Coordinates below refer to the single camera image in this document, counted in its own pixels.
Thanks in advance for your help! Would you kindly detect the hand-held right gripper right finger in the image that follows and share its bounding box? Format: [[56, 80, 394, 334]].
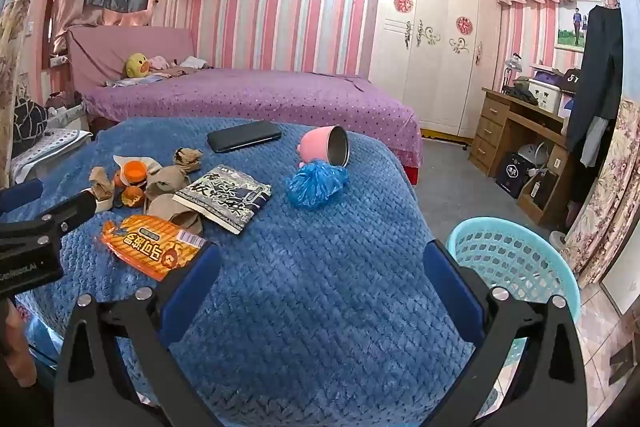
[[422, 239, 588, 427]]

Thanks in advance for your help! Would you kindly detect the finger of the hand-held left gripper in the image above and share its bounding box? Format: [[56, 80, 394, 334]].
[[0, 191, 97, 244], [0, 179, 45, 214]]

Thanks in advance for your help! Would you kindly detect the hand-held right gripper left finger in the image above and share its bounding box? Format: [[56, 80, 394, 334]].
[[52, 242, 226, 427]]

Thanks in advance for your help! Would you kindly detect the light blue plastic basket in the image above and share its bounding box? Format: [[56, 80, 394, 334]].
[[445, 217, 583, 408]]

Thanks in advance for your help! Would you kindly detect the orange peel piece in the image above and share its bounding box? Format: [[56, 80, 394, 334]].
[[121, 186, 146, 208]]

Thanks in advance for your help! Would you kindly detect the orange snack packet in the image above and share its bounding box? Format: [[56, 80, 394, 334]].
[[97, 214, 213, 283]]

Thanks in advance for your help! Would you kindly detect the black white printed snack packet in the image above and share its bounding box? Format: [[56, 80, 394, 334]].
[[172, 164, 273, 235]]

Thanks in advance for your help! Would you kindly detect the person's left hand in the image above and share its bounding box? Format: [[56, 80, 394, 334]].
[[0, 302, 38, 385]]

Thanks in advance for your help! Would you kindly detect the white dotted cover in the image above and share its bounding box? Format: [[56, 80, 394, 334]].
[[10, 129, 93, 188]]

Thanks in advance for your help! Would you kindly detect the grey patterned cushion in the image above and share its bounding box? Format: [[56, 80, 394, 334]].
[[12, 87, 51, 158]]

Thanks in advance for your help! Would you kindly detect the black printed box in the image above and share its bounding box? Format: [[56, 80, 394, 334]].
[[495, 152, 531, 198]]

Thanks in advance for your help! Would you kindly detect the black flat carton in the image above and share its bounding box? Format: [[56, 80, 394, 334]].
[[531, 171, 558, 210]]

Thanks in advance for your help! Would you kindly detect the beige floral curtain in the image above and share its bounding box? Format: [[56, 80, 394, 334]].
[[0, 0, 33, 188], [560, 99, 640, 288]]

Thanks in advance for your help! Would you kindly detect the white fan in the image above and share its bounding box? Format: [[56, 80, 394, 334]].
[[517, 143, 553, 178]]

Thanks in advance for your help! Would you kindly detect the black phone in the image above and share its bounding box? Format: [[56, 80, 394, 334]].
[[206, 120, 283, 154]]

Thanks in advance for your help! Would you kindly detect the yellow duck plush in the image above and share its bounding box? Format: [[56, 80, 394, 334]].
[[124, 53, 152, 79]]

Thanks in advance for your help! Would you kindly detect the pink covered headboard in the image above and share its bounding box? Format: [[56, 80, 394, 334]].
[[66, 25, 198, 95]]

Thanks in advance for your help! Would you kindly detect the wooden desk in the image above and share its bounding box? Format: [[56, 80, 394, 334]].
[[469, 87, 571, 228]]

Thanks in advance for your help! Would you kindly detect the white cabinet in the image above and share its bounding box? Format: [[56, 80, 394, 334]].
[[601, 237, 640, 314]]

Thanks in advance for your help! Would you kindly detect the dark wooden stool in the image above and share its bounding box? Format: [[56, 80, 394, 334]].
[[612, 342, 640, 378]]

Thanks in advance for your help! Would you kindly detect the pink metal cup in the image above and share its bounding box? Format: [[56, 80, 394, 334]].
[[298, 125, 351, 168]]

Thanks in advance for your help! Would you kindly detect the purple dotted bed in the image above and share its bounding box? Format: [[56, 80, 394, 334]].
[[82, 68, 423, 168]]

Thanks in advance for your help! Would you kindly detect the dark cloth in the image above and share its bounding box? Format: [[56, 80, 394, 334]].
[[504, 86, 540, 105]]

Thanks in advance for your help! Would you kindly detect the white wardrobe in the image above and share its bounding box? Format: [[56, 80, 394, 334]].
[[369, 0, 503, 140]]

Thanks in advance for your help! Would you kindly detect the white storage box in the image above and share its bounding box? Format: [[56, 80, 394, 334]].
[[527, 78, 563, 114]]

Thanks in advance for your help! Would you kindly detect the desk lamp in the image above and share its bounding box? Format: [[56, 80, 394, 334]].
[[501, 53, 523, 92]]

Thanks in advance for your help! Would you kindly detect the purple bag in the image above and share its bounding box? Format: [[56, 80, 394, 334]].
[[530, 64, 563, 82]]

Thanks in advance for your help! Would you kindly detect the black cap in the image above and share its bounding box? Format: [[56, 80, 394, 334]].
[[554, 68, 583, 94]]

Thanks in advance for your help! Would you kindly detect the dark hanging coat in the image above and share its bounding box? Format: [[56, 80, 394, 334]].
[[565, 5, 625, 168]]

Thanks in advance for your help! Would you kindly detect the small framed photo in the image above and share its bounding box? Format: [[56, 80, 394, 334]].
[[555, 0, 606, 54]]

